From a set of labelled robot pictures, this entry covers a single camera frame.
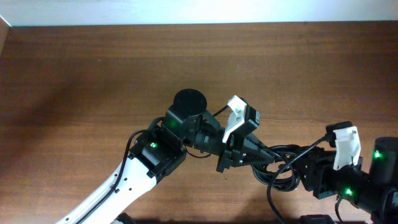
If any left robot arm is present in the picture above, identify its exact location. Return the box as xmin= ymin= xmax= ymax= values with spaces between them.
xmin=59 ymin=89 xmax=275 ymax=223

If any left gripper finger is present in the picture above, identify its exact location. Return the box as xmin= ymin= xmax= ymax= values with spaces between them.
xmin=245 ymin=133 xmax=266 ymax=148
xmin=241 ymin=139 xmax=275 ymax=166

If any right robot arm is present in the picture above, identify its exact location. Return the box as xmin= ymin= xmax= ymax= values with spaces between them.
xmin=293 ymin=137 xmax=397 ymax=223

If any black USB cable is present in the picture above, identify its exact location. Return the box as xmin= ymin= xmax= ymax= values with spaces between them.
xmin=261 ymin=144 xmax=312 ymax=175
xmin=251 ymin=144 xmax=301 ymax=192

